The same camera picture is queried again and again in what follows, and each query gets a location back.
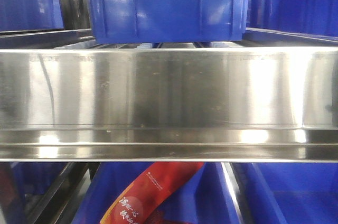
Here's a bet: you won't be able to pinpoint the blue bin upper middle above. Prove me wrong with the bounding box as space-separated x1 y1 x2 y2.
90 0 248 43

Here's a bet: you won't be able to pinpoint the blue bin lower shelf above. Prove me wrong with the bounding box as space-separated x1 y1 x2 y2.
73 162 240 223

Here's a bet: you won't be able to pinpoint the blue bin lower right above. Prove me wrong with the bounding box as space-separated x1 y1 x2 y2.
235 163 337 223

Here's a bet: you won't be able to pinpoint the large blue bin right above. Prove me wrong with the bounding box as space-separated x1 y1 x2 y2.
247 0 337 37

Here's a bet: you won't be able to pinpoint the large blue bin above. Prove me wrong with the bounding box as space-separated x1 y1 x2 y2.
1 0 64 32
247 0 337 37

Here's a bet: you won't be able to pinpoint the large blue bin left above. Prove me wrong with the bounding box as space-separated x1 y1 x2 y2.
1 0 64 32

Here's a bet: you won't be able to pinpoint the red snack package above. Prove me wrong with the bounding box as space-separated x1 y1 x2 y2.
99 162 204 223

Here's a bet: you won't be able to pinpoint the stainless steel rack frame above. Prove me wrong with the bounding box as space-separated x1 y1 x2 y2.
0 0 338 224

